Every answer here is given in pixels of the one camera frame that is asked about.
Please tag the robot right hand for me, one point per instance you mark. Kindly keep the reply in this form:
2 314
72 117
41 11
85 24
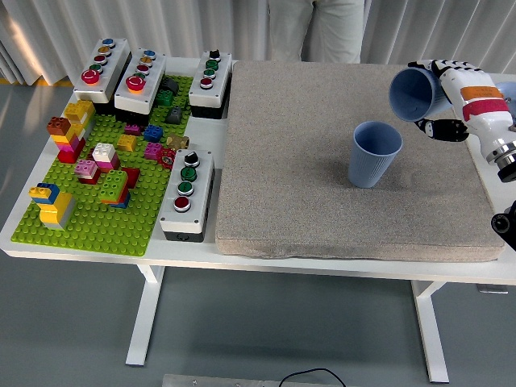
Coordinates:
479 105

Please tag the blue ribbed cup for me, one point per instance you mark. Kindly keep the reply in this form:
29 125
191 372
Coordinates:
411 94
369 169

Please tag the blue plate with nuts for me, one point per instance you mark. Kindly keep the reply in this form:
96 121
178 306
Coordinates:
508 88

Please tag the person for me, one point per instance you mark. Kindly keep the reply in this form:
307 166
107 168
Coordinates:
290 32

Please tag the white table leg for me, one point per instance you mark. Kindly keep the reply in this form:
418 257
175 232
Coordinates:
429 330
145 314

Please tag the four-button control box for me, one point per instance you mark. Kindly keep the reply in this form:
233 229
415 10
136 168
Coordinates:
201 189
217 86

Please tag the white pleated curtain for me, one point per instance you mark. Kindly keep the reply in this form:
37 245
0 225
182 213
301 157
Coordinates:
201 24

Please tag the grey sloped toy block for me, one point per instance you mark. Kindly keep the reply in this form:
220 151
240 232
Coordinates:
174 116

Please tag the dark grey curved block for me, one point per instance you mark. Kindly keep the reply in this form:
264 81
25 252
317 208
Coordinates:
171 85

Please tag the dark green toy block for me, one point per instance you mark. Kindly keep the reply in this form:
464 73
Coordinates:
164 98

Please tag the blue toy block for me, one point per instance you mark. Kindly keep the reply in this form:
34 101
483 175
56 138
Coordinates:
153 133

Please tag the five-button control box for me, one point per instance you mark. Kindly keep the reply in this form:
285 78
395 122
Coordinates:
133 101
117 60

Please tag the small magenta toy block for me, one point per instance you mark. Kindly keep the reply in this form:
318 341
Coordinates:
132 130

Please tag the red toy block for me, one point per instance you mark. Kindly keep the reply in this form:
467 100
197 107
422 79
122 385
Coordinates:
132 175

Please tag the yellow toy block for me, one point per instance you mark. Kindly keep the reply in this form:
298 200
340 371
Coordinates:
127 142

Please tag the green orange blue block stack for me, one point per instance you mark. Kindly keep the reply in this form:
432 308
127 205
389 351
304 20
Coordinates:
113 183

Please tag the grey metal plate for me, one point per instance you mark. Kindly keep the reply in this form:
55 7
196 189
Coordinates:
221 381

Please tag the green studded baseplate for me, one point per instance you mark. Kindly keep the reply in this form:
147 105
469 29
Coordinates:
101 230

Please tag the pink white red block stack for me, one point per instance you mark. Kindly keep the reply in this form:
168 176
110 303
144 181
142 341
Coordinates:
85 167

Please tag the yellow white block stack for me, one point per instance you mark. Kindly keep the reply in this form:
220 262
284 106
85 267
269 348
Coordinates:
78 109

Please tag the brown yellow red block tower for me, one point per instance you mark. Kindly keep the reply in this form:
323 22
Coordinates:
68 151

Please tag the blue yellow grey block stack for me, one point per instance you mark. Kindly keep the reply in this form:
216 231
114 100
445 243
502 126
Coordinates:
56 209

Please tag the grey bracket under table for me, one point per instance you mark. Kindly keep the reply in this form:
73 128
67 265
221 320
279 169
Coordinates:
492 289

